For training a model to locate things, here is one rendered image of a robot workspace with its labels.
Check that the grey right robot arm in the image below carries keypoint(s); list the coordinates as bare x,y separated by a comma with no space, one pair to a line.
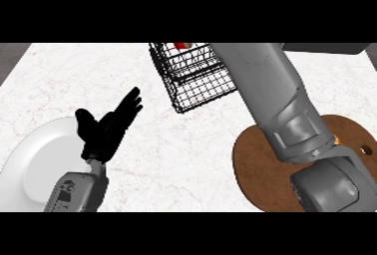
290,126

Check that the red item in basket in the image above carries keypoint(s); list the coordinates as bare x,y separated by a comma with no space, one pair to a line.
182,45

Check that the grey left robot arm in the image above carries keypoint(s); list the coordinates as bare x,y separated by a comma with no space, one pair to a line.
76,192

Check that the dark grey appliance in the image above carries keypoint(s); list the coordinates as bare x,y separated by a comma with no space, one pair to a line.
326,48

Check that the white round plate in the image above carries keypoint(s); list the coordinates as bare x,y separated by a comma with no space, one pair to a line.
39,166

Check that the orange cupcake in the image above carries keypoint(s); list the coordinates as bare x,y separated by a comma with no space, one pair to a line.
337,140

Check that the round brown wooden cutting board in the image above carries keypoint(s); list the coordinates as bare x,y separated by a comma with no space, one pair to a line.
261,169

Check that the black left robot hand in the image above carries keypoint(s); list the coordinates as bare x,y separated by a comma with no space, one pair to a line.
104,132

